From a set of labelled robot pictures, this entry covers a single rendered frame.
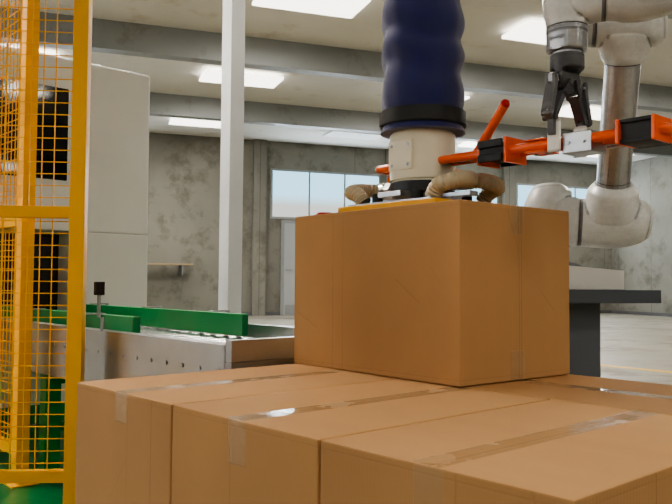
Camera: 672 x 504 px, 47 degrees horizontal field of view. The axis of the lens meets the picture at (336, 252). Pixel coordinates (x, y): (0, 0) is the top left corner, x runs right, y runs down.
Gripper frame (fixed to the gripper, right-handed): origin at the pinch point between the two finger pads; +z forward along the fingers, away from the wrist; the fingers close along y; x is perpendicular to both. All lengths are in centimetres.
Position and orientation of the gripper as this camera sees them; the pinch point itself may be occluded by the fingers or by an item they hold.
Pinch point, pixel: (567, 144)
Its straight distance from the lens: 178.7
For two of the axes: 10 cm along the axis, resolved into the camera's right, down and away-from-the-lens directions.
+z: -0.1, 10.0, -0.4
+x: 6.6, -0.2, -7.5
